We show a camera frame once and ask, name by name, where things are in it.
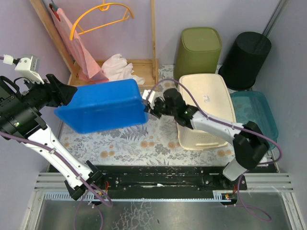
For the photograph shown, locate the blue plastic tray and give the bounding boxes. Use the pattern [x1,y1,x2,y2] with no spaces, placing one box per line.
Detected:
[54,79,148,134]

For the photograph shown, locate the white plastic basin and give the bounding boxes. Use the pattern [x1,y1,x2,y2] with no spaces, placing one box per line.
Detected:
[177,73,236,150]

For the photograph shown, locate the white towel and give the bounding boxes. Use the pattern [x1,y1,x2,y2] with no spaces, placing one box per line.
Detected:
[101,54,145,85]

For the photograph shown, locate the green mesh basket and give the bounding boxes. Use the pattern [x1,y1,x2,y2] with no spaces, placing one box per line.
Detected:
[173,27,222,80]

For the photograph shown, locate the large black plastic bin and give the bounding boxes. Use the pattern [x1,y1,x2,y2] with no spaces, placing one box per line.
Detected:
[218,32,272,91]

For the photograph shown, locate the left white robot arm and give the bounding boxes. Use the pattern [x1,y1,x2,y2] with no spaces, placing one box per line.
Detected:
[0,74,105,200]

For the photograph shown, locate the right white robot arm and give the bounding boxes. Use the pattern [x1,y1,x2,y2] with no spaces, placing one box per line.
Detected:
[142,88,269,189]

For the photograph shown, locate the pink hanging towel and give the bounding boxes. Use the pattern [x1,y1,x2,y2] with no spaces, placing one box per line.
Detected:
[49,3,109,83]

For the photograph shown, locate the floral table mat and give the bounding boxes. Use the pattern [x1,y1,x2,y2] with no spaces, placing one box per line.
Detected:
[59,64,269,166]

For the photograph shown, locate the orange clothes hanger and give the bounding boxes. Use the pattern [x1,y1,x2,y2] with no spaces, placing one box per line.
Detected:
[69,0,135,40]

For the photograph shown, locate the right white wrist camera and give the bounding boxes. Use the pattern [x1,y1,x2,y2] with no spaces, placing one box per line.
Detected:
[142,90,157,109]

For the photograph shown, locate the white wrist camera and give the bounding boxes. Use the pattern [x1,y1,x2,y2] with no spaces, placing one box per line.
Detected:
[142,90,157,109]
[0,54,44,84]

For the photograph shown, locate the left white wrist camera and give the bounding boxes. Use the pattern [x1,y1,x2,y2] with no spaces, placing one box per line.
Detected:
[0,54,44,84]

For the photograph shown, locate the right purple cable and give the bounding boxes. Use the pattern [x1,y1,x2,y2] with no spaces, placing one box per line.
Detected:
[147,78,283,222]

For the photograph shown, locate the purple cable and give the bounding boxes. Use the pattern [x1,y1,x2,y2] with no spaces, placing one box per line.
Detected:
[0,55,113,230]
[147,78,283,222]

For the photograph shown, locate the wooden rack frame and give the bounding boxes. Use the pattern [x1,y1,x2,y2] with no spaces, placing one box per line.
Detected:
[30,0,159,89]

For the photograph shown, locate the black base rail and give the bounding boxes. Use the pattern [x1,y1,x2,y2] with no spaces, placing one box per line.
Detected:
[49,164,280,207]

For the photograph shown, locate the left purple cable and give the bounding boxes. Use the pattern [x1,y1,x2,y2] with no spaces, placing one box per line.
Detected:
[0,55,113,230]

